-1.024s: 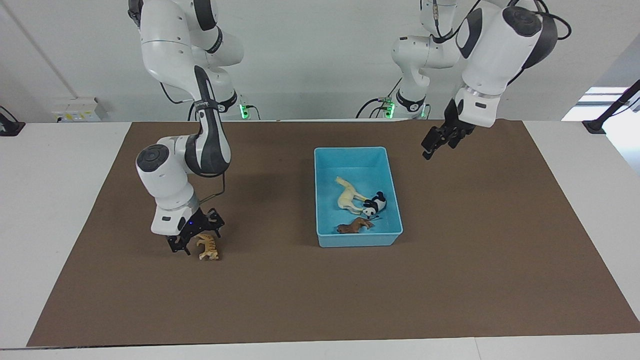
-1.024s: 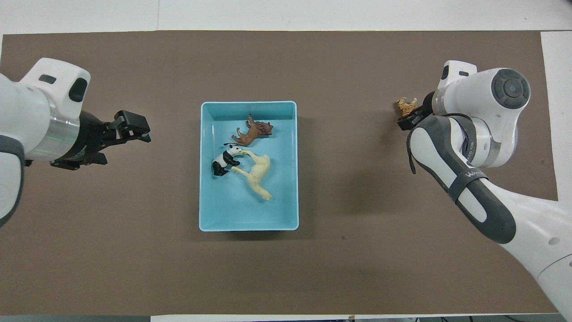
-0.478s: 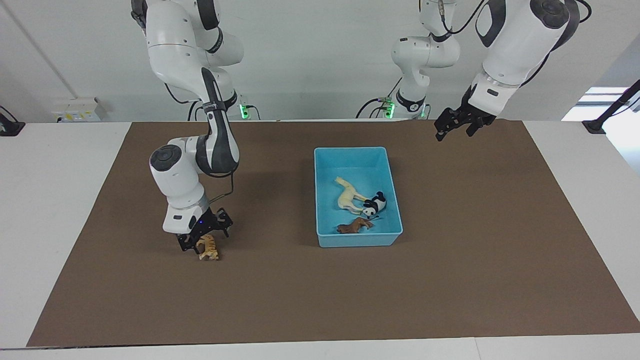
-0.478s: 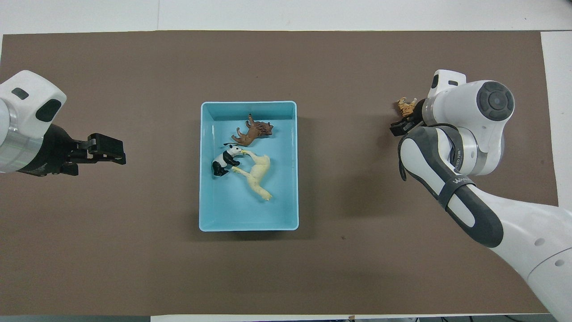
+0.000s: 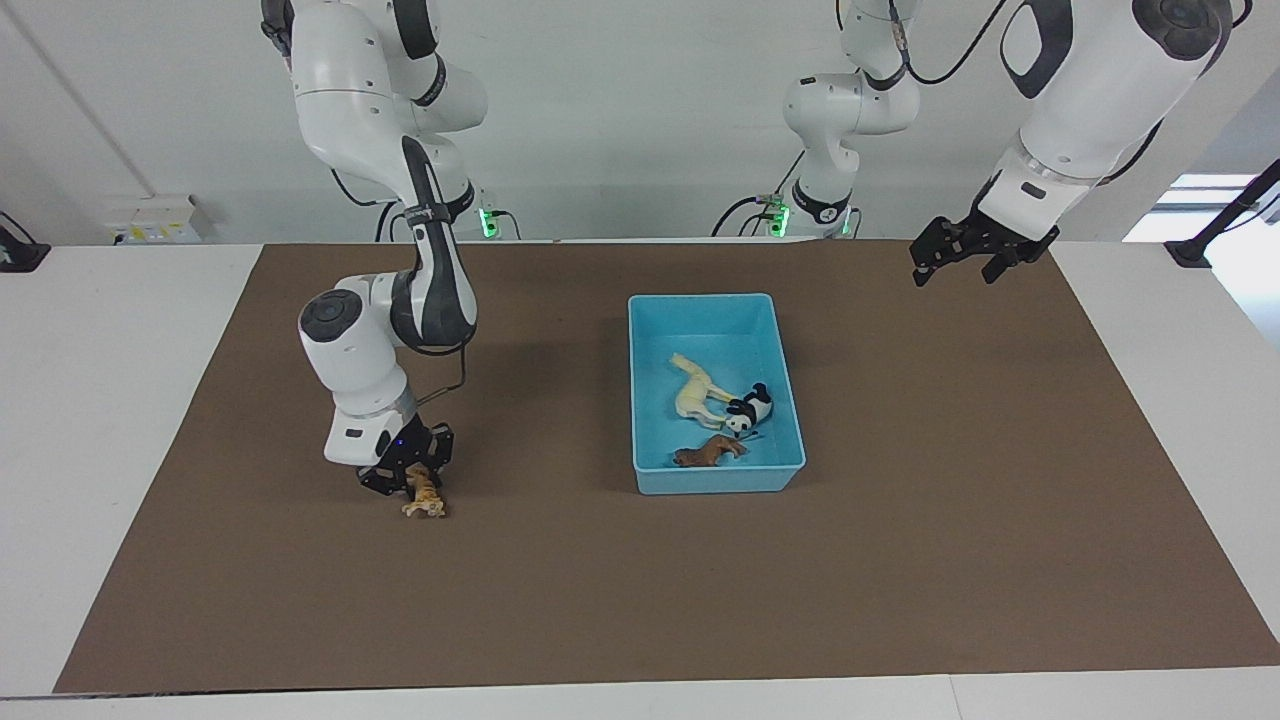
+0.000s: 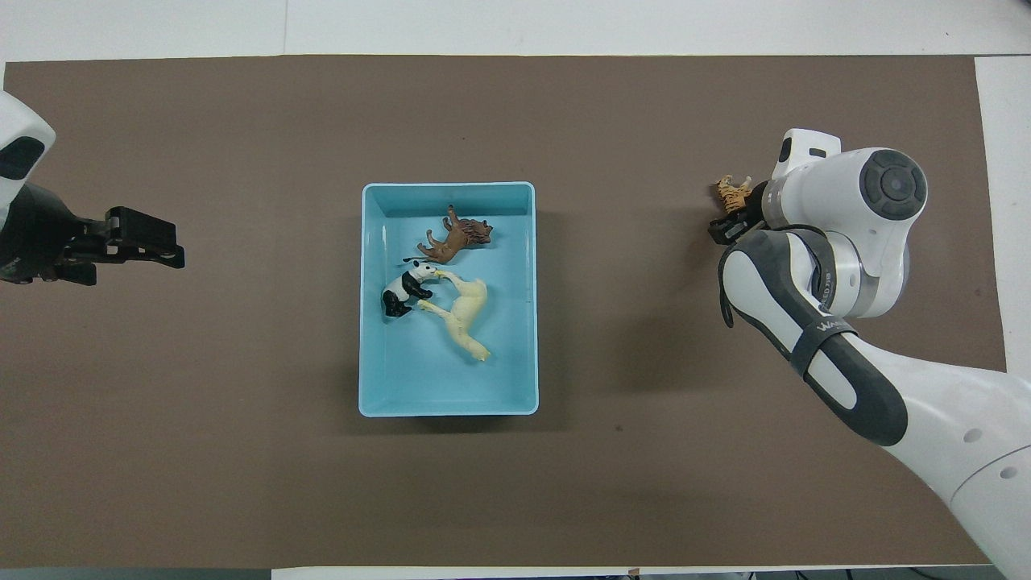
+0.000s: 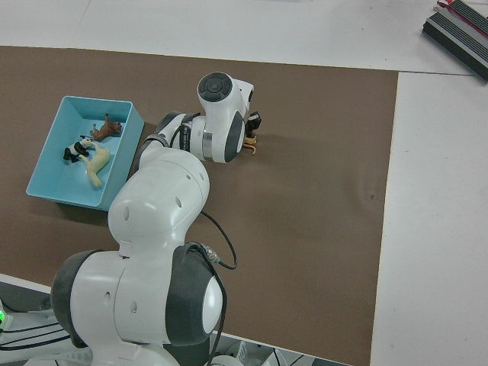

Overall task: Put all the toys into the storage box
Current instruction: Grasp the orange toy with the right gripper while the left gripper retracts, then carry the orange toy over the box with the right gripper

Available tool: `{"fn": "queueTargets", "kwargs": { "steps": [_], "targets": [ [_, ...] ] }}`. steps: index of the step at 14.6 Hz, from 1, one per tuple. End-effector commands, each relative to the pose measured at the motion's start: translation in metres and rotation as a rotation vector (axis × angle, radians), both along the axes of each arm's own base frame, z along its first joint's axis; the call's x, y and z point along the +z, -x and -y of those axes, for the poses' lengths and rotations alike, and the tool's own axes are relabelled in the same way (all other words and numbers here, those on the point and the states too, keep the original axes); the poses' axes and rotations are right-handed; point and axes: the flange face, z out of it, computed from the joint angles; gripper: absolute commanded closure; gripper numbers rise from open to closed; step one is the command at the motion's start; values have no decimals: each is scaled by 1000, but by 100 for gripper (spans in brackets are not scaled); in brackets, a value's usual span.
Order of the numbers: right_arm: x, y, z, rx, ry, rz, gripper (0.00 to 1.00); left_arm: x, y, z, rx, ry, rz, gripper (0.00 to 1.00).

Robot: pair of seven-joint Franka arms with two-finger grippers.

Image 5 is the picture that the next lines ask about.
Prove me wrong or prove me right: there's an orange striped tiger toy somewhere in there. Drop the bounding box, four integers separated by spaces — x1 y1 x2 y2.
402 468 448 519

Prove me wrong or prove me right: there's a black white panda toy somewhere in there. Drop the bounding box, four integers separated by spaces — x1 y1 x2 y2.
725 382 775 437

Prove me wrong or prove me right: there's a cream camel toy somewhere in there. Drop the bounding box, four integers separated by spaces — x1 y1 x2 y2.
668 352 746 429

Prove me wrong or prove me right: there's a brown animal toy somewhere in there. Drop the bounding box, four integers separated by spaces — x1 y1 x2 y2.
672 433 749 469

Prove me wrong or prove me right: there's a blue plastic storage box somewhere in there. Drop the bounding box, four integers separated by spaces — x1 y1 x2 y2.
627 292 808 496

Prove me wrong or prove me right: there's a brown table mat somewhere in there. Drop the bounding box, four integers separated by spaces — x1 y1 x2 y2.
53 238 1280 694

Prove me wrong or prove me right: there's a bright window pane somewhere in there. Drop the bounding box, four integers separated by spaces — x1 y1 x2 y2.
1122 173 1259 243

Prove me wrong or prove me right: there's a black table clamp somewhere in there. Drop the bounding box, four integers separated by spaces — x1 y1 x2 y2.
0 212 51 273

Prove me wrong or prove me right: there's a black camera stand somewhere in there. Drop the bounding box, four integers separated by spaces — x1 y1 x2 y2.
1165 158 1280 269

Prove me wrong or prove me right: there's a white wall socket box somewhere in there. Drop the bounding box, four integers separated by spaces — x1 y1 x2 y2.
105 195 216 246

